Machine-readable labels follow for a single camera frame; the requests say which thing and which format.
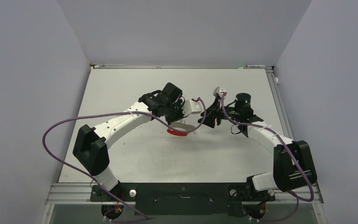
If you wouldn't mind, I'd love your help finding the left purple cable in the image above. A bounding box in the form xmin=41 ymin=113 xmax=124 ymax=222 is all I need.
xmin=42 ymin=97 xmax=207 ymax=223

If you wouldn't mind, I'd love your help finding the aluminium rail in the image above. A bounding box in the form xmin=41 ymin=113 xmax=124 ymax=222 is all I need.
xmin=45 ymin=183 xmax=324 ymax=205
xmin=90 ymin=64 xmax=273 ymax=70
xmin=265 ymin=66 xmax=296 ymax=140

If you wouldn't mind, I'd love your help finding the purple cable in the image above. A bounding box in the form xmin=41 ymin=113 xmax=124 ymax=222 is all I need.
xmin=220 ymin=91 xmax=315 ymax=223
xmin=42 ymin=97 xmax=207 ymax=223

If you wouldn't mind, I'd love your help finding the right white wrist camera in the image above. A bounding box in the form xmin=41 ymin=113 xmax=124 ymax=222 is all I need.
xmin=213 ymin=86 xmax=227 ymax=98

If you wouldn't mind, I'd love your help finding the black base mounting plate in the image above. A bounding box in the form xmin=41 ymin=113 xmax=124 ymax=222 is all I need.
xmin=90 ymin=182 xmax=276 ymax=217

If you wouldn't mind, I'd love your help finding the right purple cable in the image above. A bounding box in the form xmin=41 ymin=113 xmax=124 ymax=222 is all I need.
xmin=220 ymin=91 xmax=315 ymax=223

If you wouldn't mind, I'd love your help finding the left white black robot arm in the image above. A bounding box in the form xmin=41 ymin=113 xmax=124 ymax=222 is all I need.
xmin=73 ymin=83 xmax=183 ymax=201

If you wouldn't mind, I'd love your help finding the right aluminium rail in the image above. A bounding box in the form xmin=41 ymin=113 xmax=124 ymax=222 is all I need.
xmin=265 ymin=66 xmax=296 ymax=140

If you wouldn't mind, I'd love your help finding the back aluminium rail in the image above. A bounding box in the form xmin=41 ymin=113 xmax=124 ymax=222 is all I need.
xmin=90 ymin=64 xmax=273 ymax=70

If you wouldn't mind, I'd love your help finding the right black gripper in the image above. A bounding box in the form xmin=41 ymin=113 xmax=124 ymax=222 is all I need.
xmin=198 ymin=97 xmax=241 ymax=127

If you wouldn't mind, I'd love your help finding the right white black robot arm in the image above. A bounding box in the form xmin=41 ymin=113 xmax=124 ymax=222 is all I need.
xmin=198 ymin=88 xmax=317 ymax=202

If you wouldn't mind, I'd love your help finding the front aluminium rail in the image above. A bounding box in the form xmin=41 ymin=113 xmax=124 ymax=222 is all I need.
xmin=45 ymin=183 xmax=324 ymax=205

